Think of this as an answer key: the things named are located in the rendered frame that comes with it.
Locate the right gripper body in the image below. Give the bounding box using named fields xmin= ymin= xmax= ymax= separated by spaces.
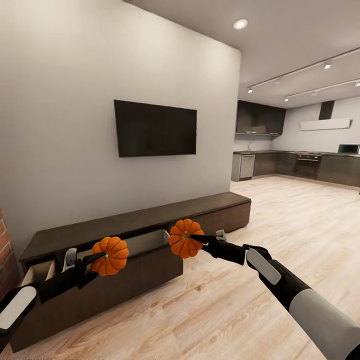
xmin=207 ymin=235 xmax=234 ymax=262

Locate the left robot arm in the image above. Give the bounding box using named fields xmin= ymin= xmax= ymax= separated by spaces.
xmin=0 ymin=248 xmax=106 ymax=354

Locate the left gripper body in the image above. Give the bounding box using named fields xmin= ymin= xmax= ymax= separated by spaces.
xmin=54 ymin=258 xmax=85 ymax=296

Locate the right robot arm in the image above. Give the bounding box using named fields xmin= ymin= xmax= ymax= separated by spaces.
xmin=189 ymin=229 xmax=360 ymax=360

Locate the pumpkin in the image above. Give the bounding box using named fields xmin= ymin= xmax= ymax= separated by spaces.
xmin=90 ymin=236 xmax=129 ymax=276
xmin=168 ymin=218 xmax=204 ymax=259

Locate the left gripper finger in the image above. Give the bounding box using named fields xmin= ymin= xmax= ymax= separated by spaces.
xmin=82 ymin=252 xmax=106 ymax=271
xmin=84 ymin=271 xmax=99 ymax=285

